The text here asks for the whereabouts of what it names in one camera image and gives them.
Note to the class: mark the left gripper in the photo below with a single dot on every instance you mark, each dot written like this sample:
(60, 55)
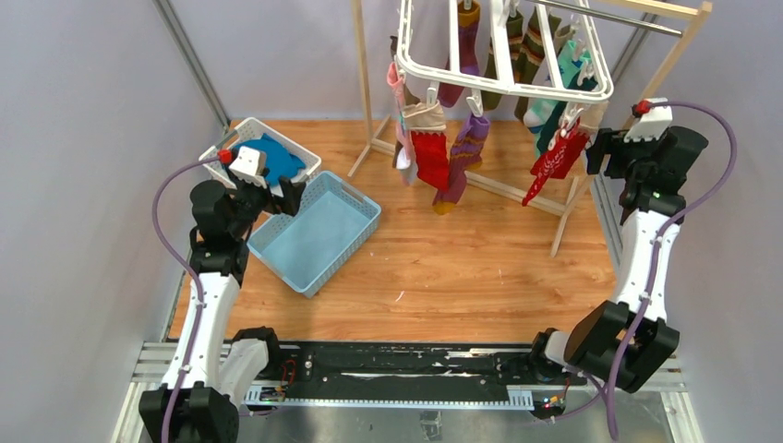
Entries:
(291, 196)

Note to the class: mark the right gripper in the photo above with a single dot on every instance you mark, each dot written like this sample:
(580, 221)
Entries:
(605, 141)

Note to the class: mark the white clip sock hanger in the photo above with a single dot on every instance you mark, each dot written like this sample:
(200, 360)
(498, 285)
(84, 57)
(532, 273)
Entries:
(504, 83)

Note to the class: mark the pink patterned sock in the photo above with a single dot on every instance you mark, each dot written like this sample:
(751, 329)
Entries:
(403, 158)

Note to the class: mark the purple striped sock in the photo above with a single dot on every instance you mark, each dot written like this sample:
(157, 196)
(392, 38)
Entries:
(465, 155)

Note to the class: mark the red and cream sock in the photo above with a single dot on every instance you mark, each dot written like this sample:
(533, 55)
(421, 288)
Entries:
(425, 125)

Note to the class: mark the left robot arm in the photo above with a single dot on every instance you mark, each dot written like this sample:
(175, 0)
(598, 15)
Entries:
(203, 389)

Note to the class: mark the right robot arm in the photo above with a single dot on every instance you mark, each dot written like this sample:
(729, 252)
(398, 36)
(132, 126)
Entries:
(631, 326)

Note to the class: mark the blue cloth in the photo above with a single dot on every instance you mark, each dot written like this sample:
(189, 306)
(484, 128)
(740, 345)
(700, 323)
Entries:
(279, 162)

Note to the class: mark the red patterned sock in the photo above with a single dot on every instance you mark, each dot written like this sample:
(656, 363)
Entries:
(567, 146)

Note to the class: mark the light blue plastic basket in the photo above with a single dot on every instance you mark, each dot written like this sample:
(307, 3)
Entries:
(306, 250)

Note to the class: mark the white plastic basket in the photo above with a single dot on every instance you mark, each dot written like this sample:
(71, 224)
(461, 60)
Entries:
(252, 128)

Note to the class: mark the teal and white sock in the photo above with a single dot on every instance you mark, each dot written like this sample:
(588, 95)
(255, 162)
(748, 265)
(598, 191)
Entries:
(570, 61)

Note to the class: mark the maroon striped sock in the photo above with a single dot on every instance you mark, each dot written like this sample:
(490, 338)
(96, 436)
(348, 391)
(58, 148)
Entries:
(467, 26)

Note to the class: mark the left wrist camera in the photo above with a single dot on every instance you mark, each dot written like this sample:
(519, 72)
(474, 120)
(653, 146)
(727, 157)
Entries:
(248, 166)

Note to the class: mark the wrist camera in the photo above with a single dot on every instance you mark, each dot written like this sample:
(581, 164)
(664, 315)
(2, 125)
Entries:
(650, 119)
(248, 166)

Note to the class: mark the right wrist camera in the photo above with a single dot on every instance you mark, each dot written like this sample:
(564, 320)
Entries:
(650, 119)

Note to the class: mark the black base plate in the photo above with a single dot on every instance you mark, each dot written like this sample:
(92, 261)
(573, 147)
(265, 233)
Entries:
(404, 374)

